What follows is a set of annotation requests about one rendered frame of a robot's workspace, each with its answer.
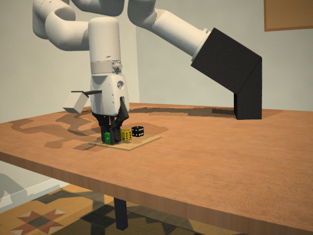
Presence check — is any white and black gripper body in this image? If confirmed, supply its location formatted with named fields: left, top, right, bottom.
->
left=90, top=72, right=130, bottom=116

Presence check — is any green die with white pips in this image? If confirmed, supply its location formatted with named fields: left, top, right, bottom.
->
left=104, top=132, right=111, bottom=144

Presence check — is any black die with white pips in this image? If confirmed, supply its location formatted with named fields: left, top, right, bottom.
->
left=132, top=126, right=144, bottom=137

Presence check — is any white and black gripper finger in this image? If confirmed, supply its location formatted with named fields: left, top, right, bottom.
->
left=92, top=112, right=111, bottom=142
left=110, top=97, right=129, bottom=144

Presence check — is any beige flat mat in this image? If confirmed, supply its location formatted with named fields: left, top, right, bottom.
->
left=88, top=134, right=162, bottom=151

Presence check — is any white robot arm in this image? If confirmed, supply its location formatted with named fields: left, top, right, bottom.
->
left=32, top=0, right=211, bottom=114

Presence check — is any yellow die with black pips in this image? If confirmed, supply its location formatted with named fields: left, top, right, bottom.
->
left=121, top=129, right=132, bottom=141

